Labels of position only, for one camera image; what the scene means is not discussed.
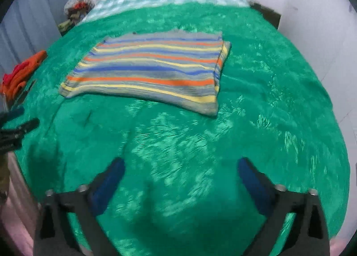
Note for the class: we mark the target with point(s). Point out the green velvet blanket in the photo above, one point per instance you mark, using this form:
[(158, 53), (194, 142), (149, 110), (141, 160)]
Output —
[(251, 105)]

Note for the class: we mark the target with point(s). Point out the floral cloth bundle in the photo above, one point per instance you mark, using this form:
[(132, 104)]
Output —
[(79, 3)]

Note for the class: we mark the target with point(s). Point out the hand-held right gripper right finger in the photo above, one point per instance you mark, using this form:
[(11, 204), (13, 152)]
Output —
[(255, 186)]

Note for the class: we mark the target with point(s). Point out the dark wooden nightstand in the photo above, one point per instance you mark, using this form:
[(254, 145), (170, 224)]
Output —
[(266, 15)]

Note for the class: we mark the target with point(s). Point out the person's left forearm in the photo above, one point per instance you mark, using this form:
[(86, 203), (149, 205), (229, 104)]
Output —
[(4, 178)]

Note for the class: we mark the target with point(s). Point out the white wardrobe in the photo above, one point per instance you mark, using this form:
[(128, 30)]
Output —
[(320, 21)]

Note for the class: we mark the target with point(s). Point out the yellow-green cloth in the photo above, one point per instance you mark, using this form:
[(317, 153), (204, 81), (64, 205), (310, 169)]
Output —
[(68, 26)]

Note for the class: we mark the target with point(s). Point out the red cloth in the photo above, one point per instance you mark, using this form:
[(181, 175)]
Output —
[(15, 73)]

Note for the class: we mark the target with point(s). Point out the orange fleece garment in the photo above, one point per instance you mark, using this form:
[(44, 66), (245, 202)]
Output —
[(30, 69)]

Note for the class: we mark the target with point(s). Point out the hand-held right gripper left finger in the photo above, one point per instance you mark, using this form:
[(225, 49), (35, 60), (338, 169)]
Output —
[(107, 186)]

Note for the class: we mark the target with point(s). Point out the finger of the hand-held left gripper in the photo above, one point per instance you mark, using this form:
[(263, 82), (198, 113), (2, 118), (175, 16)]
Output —
[(12, 115), (19, 132)]

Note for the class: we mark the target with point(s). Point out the grey-blue curtain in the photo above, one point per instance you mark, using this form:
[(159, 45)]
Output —
[(33, 8)]

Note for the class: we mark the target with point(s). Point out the striped knit shirt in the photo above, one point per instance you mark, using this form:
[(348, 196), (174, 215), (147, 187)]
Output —
[(145, 69)]

